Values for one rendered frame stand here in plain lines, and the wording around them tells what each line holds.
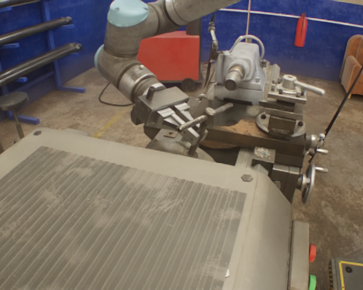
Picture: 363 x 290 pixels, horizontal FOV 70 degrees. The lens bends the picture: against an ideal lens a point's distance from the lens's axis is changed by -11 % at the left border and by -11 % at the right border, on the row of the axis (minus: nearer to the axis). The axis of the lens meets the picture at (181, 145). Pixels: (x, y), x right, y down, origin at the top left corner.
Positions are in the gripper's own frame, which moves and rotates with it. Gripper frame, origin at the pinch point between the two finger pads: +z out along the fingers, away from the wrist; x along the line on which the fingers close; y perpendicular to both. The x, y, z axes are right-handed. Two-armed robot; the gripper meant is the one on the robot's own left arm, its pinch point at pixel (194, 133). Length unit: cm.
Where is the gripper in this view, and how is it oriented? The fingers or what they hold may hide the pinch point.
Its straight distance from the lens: 63.9
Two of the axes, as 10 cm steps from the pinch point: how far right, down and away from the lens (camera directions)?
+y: 3.4, -7.0, -6.2
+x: 6.3, -3.2, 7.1
